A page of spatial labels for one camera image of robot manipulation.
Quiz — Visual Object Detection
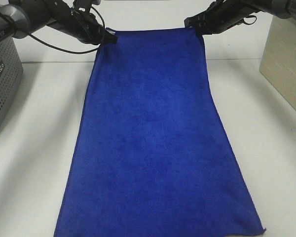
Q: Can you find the grey perforated plastic basket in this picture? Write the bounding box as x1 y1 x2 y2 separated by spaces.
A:
0 4 24 145

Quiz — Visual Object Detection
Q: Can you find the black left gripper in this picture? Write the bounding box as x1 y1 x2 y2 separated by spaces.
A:
44 0 118 45

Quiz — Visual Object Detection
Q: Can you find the blue microfibre towel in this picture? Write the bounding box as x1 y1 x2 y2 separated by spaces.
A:
54 28 264 237

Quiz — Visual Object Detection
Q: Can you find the beige storage box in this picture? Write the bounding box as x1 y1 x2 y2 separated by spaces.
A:
259 16 296 110

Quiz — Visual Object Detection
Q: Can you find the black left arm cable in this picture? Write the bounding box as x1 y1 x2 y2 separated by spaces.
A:
0 4 107 54

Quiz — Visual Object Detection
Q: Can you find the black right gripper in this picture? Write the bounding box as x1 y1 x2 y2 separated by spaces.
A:
184 0 257 35

